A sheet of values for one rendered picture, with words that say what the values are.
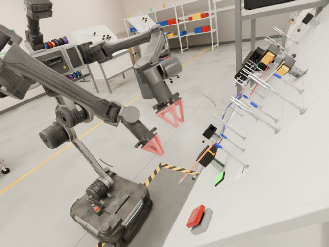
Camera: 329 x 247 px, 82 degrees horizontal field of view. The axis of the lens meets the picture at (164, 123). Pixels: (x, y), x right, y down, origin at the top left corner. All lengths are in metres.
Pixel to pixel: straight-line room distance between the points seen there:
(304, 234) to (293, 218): 0.60
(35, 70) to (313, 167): 0.65
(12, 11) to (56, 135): 6.60
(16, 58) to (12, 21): 7.35
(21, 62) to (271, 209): 0.65
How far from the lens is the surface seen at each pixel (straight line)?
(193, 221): 0.52
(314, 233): 0.93
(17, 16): 8.08
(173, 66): 0.64
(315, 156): 0.37
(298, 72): 0.72
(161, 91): 0.61
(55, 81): 0.65
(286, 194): 0.36
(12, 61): 0.64
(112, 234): 1.70
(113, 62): 5.62
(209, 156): 0.66
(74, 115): 1.29
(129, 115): 0.65
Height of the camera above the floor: 1.56
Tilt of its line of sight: 29 degrees down
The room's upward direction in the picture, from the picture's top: 14 degrees counter-clockwise
